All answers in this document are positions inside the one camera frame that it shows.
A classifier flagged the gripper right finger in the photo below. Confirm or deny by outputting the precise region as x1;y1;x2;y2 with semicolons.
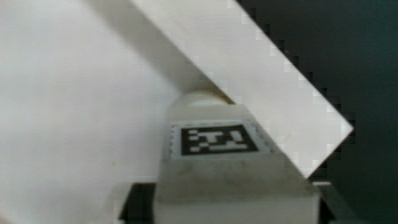
313;181;356;224

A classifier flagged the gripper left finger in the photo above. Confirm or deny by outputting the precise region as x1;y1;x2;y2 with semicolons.
118;183;157;224

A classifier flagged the white table leg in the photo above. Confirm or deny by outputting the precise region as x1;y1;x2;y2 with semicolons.
153;91;320;224

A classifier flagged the white square table top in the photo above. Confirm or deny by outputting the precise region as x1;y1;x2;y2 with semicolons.
0;0;213;224

